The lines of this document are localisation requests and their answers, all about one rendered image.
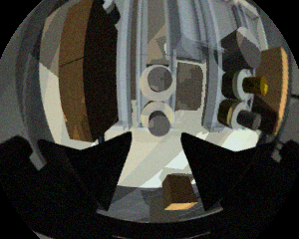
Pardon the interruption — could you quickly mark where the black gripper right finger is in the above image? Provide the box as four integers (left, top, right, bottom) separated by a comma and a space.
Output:
180, 132, 274, 212

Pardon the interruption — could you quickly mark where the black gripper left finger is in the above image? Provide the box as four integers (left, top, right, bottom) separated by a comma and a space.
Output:
37, 131, 133, 212

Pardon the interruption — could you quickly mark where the black flat bar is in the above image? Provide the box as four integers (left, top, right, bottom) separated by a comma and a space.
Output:
98, 134, 105, 144

